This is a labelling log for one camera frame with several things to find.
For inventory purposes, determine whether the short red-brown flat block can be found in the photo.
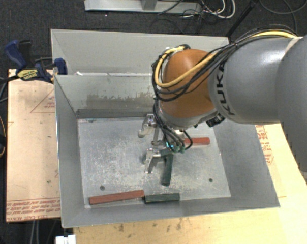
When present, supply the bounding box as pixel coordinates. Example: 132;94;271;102
183;137;211;147

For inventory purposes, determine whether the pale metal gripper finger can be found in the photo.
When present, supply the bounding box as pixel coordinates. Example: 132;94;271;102
144;148;162;174
138;113;158;138

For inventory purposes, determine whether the grey metal bin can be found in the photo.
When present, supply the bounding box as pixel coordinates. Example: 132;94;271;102
50;28;281;229

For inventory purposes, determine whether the brown cardboard board, red print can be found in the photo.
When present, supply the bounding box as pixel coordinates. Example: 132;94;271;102
6;69;287;223

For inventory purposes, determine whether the black cylinder on white bracket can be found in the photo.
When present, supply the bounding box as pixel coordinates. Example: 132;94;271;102
206;113;226;128

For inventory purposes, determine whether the short dark green flat block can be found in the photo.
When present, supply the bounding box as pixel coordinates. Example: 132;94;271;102
144;192;181;204

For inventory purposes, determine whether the long red-brown flat block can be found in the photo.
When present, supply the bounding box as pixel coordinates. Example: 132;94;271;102
88;189;146;206

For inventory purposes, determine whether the long dark green flat block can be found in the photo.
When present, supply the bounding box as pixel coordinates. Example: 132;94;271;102
160;153;175;187

